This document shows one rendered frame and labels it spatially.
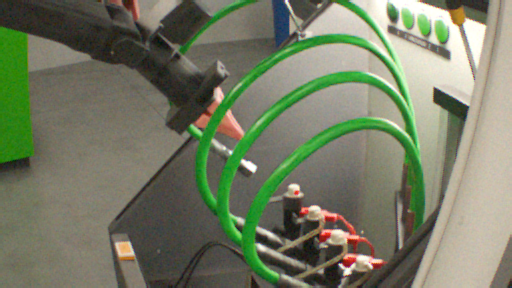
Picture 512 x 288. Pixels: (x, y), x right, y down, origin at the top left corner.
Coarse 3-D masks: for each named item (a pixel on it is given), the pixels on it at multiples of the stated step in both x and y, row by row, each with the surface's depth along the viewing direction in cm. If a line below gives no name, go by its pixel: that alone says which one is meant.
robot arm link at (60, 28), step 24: (0, 0) 67; (24, 0) 69; (48, 0) 72; (72, 0) 76; (0, 24) 70; (24, 24) 72; (48, 24) 74; (72, 24) 76; (96, 24) 77; (120, 24) 80; (72, 48) 79; (96, 48) 80
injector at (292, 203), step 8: (288, 200) 100; (296, 200) 99; (288, 208) 100; (296, 208) 100; (288, 216) 100; (272, 224) 101; (288, 224) 101; (296, 224) 101; (280, 232) 101; (288, 232) 101; (296, 232) 101; (288, 256) 103
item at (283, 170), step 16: (336, 128) 71; (352, 128) 71; (368, 128) 72; (384, 128) 73; (400, 128) 74; (304, 144) 71; (320, 144) 71; (400, 144) 75; (288, 160) 71; (304, 160) 71; (416, 160) 76; (272, 176) 71; (416, 176) 77; (272, 192) 71; (416, 192) 78; (256, 208) 71; (416, 208) 79; (256, 224) 72; (416, 224) 79; (256, 256) 73; (256, 272) 74; (272, 272) 75
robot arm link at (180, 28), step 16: (176, 0) 84; (192, 0) 85; (144, 16) 87; (160, 16) 85; (176, 16) 85; (192, 16) 86; (208, 16) 87; (144, 32) 86; (176, 32) 86; (192, 32) 87; (112, 48) 81; (128, 48) 82; (144, 48) 84; (128, 64) 84
